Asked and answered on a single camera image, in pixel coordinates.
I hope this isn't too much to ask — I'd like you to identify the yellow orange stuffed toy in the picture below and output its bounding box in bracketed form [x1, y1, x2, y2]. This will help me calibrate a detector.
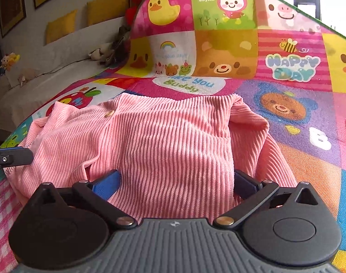
[0, 52, 20, 72]

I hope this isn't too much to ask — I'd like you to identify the grey stuffed toy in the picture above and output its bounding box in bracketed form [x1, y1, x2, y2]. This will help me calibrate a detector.
[104, 25, 131, 64]

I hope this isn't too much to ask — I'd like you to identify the pink ribbed garment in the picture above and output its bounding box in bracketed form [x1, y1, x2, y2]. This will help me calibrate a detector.
[3, 92, 299, 220]

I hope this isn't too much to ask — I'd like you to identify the white sofa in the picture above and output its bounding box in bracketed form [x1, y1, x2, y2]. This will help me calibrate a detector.
[0, 14, 133, 133]

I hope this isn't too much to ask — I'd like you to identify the window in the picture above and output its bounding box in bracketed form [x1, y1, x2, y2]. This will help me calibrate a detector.
[258, 0, 346, 44]

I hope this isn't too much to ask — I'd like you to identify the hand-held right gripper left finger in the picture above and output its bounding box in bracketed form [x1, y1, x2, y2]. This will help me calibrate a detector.
[31, 170, 137, 230]

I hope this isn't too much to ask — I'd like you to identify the yellow cushion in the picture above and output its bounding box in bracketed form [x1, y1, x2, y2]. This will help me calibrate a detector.
[87, 0, 130, 27]
[46, 9, 78, 45]

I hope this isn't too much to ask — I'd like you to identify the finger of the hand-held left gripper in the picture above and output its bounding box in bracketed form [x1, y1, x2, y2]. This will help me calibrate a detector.
[0, 146, 34, 171]

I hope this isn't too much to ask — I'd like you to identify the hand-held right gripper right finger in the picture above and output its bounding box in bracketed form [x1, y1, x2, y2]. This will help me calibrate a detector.
[213, 170, 326, 230]

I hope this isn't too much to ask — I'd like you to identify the red plush toy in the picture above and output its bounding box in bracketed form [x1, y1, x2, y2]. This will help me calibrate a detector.
[125, 0, 143, 25]

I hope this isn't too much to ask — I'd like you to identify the beige stuffed toy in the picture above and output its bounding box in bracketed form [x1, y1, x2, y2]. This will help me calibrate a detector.
[17, 68, 40, 87]

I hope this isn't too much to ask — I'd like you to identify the colourful cartoon play mat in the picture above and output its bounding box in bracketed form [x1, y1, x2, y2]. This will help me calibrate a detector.
[0, 0, 346, 273]

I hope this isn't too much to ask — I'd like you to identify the white stuffed toy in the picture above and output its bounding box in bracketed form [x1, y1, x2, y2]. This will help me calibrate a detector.
[89, 43, 114, 62]

